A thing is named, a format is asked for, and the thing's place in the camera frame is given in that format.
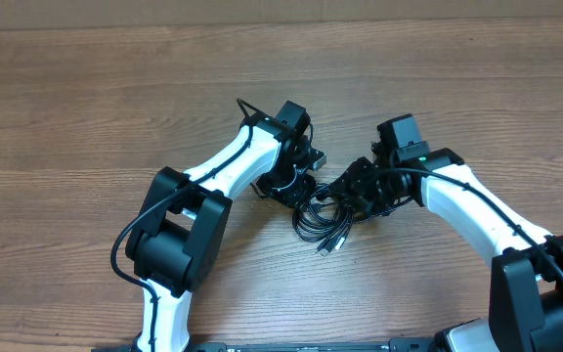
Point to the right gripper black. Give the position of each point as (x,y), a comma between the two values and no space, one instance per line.
(353,187)

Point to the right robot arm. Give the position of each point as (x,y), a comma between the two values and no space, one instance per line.
(526,260)

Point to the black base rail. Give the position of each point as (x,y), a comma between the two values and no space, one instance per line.
(395,344)

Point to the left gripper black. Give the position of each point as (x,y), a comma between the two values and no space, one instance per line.
(295,198)

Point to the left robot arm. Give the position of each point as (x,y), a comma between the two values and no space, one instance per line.
(175,239)

